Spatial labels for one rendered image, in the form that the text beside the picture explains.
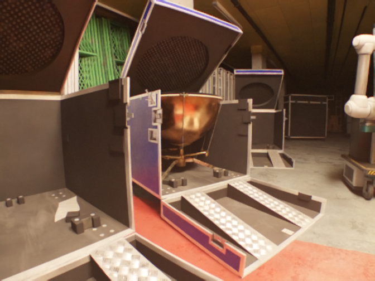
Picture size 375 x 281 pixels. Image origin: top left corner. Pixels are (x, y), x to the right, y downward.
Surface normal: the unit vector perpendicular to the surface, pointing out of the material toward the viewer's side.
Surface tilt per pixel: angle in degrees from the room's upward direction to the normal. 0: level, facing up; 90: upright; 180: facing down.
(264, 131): 90
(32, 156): 90
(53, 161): 90
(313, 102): 90
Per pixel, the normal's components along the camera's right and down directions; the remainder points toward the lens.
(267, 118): -0.22, 0.10
